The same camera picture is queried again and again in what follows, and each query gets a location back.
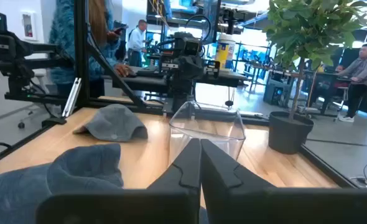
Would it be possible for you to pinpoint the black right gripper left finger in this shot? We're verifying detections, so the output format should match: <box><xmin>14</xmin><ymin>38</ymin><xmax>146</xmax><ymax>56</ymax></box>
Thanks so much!
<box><xmin>35</xmin><ymin>138</ymin><xmax>202</xmax><ymax>224</ymax></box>

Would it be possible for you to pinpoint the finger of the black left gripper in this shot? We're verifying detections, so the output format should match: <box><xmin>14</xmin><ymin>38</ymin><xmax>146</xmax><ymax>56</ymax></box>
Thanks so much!
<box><xmin>160</xmin><ymin>61</ymin><xmax>180</xmax><ymax>72</ymax></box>
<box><xmin>203</xmin><ymin>60</ymin><xmax>221</xmax><ymax>79</ymax></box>

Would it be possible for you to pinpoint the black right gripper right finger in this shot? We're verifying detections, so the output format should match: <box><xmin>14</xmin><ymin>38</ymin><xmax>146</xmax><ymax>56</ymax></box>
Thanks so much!
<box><xmin>200</xmin><ymin>139</ymin><xmax>367</xmax><ymax>224</ymax></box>

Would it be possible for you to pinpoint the grey cap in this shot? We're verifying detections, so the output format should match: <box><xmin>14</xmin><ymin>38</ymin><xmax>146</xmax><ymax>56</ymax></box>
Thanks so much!
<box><xmin>72</xmin><ymin>103</ymin><xmax>149</xmax><ymax>143</ymax></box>

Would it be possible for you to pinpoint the white yellow wipes canister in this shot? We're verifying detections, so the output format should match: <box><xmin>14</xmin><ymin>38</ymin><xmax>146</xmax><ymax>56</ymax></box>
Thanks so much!
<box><xmin>214</xmin><ymin>32</ymin><xmax>236</xmax><ymax>72</ymax></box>

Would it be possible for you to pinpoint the person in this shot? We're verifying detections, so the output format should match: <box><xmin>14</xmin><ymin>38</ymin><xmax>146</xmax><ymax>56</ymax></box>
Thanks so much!
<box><xmin>126</xmin><ymin>19</ymin><xmax>149</xmax><ymax>68</ymax></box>
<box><xmin>48</xmin><ymin>0</ymin><xmax>137</xmax><ymax>99</ymax></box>
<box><xmin>335</xmin><ymin>43</ymin><xmax>367</xmax><ymax>123</ymax></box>

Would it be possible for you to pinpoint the clear plastic container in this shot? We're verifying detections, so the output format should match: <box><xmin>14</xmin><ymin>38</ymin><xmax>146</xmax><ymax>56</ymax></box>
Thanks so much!
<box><xmin>167</xmin><ymin>100</ymin><xmax>246</xmax><ymax>166</ymax></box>

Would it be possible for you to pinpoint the black computer case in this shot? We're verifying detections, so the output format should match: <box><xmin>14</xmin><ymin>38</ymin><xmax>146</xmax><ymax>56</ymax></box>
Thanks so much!
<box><xmin>262</xmin><ymin>78</ymin><xmax>292</xmax><ymax>106</ymax></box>

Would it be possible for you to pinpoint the green tree in black pot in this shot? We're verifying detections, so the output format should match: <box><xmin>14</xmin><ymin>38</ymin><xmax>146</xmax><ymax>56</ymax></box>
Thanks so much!
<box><xmin>262</xmin><ymin>0</ymin><xmax>367</xmax><ymax>156</ymax></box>

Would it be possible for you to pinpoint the black office desk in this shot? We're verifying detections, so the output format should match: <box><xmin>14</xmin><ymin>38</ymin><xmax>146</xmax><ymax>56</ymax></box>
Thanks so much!
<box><xmin>301</xmin><ymin>68</ymin><xmax>354</xmax><ymax>116</ymax></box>

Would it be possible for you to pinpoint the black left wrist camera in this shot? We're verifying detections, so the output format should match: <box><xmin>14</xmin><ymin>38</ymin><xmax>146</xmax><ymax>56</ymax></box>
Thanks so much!
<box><xmin>182</xmin><ymin>39</ymin><xmax>202</xmax><ymax>57</ymax></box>

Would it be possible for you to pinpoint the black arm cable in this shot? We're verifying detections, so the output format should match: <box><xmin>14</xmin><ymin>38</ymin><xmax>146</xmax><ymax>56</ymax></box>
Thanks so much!
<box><xmin>184</xmin><ymin>14</ymin><xmax>213</xmax><ymax>42</ymax></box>

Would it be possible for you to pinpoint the black table frame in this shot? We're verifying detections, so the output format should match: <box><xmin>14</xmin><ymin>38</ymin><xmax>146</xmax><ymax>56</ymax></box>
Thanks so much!
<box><xmin>0</xmin><ymin>0</ymin><xmax>358</xmax><ymax>189</ymax></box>

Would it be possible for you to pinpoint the silver aluminium bracket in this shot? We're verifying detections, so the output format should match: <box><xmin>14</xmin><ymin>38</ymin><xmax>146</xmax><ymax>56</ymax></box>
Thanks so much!
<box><xmin>61</xmin><ymin>77</ymin><xmax>82</xmax><ymax>118</ymax></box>

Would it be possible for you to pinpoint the floor cable bundle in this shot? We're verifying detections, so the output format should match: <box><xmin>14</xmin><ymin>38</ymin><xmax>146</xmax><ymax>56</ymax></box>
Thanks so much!
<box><xmin>348</xmin><ymin>157</ymin><xmax>367</xmax><ymax>190</ymax></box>

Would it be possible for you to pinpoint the white wall cabinet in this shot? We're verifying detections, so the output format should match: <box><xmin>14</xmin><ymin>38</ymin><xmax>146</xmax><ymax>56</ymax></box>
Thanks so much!
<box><xmin>20</xmin><ymin>11</ymin><xmax>38</xmax><ymax>41</ymax></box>

